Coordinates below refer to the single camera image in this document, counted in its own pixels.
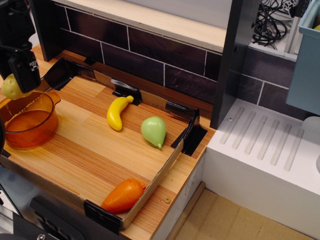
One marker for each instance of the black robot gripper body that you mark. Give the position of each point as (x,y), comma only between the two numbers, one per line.
(16,28)

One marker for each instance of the white dish drainer sink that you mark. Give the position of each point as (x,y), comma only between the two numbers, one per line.
(266,161)

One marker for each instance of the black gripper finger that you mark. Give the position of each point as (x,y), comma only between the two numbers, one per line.
(25,69)

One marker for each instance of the yellow toy banana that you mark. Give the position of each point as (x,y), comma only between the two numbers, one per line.
(114,112)

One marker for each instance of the dark grey vertical post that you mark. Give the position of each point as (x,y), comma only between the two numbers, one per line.
(239,34)

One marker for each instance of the green toy pear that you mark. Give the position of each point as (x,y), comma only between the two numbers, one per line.
(154,130)

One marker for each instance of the cardboard fence with black tape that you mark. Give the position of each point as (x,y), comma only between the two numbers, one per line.
(61,184)

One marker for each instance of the orange toy carrot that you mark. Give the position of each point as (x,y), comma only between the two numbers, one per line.
(124,196)

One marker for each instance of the teal plastic bin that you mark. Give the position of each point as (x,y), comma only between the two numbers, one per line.
(304,89)

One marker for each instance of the orange transparent plastic pot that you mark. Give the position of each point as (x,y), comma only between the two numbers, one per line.
(30,121)

